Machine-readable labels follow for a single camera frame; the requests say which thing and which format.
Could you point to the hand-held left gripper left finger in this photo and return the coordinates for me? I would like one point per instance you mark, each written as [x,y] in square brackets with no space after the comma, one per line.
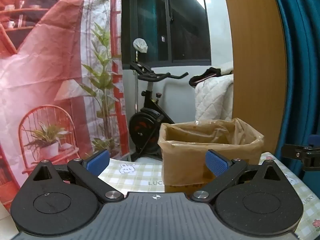
[98,162]

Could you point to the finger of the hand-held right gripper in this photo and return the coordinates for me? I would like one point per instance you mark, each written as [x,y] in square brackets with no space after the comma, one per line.
[310,155]

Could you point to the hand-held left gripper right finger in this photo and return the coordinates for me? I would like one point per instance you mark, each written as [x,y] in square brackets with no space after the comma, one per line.
[216,163]

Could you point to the taped cardboard box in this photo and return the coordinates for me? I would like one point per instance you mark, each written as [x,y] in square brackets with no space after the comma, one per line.
[185,155]

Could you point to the black exercise bike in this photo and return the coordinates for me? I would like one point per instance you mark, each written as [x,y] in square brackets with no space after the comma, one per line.
[146,125]

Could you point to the white quilted blanket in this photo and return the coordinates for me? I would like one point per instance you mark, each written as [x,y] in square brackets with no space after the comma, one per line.
[212,100]

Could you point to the teal curtain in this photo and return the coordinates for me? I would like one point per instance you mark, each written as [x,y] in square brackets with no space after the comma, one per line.
[302,67]

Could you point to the wooden board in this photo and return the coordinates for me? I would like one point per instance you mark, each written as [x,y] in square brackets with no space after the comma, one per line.
[257,67]

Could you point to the white cap on bike seat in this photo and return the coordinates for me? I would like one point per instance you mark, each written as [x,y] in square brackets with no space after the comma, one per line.
[140,45]

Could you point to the dark window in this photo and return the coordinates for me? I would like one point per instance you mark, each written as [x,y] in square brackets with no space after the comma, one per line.
[187,25]

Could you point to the printed red wall cloth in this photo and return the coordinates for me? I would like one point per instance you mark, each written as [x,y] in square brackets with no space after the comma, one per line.
[45,67]

